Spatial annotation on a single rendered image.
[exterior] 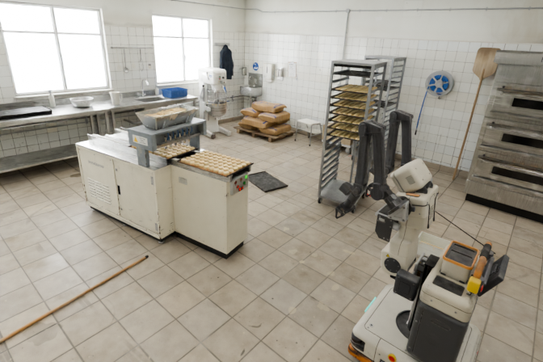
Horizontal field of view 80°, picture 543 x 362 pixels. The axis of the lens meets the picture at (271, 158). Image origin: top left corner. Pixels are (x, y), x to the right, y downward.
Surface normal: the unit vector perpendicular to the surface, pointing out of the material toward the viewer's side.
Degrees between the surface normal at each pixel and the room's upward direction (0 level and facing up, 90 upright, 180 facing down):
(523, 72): 90
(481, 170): 91
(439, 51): 90
